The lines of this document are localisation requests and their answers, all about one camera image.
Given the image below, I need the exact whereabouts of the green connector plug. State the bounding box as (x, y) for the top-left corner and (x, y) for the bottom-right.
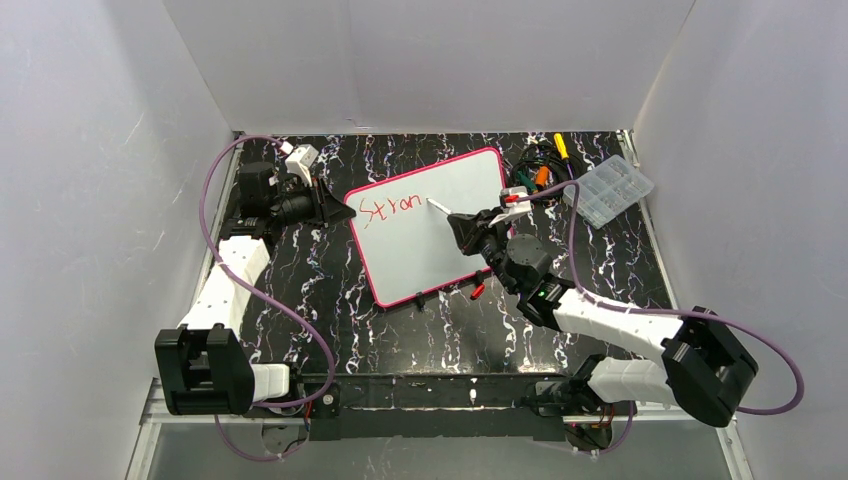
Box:
(516, 172), (535, 191)

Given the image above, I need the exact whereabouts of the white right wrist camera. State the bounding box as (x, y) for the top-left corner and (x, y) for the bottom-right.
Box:
(495, 186), (532, 223)

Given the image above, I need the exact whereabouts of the red white marker pen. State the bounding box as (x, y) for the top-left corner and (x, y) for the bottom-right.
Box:
(427, 197), (452, 215)

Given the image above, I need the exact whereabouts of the yellow handled tool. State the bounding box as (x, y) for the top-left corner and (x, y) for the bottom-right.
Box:
(553, 132), (570, 161)

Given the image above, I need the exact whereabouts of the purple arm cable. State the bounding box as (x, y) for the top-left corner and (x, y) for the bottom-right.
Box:
(197, 133), (338, 463)
(523, 180), (806, 458)

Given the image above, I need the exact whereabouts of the orange connector plug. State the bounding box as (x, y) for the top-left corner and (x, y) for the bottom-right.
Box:
(533, 166), (551, 191)

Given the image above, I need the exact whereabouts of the red marker cap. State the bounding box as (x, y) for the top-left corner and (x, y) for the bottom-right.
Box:
(469, 283), (485, 301)

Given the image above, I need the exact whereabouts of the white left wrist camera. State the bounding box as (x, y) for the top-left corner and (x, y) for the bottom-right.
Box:
(285, 144), (319, 187)

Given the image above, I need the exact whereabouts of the black coiled cable bundle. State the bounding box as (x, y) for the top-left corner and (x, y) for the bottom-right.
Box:
(506, 140), (588, 205)

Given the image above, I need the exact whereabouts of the aluminium front rail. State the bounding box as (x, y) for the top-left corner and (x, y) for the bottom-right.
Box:
(153, 374), (697, 420)

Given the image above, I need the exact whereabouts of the clear plastic organizer box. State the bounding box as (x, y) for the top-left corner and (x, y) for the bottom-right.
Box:
(577, 155), (655, 229)

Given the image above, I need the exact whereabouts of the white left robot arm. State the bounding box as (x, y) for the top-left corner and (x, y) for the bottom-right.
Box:
(154, 156), (355, 415)

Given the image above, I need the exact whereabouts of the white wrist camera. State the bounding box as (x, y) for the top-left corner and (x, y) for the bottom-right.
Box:
(285, 144), (319, 187)
(495, 186), (532, 223)

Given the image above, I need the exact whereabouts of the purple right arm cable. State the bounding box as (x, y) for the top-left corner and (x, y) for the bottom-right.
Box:
(523, 180), (806, 458)

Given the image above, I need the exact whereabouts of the pink framed whiteboard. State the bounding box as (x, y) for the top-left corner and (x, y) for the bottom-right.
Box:
(344, 147), (506, 308)

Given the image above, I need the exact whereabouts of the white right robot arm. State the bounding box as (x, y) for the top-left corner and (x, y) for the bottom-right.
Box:
(447, 210), (759, 427)

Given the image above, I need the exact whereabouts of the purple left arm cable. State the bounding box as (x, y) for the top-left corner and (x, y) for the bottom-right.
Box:
(197, 133), (338, 463)

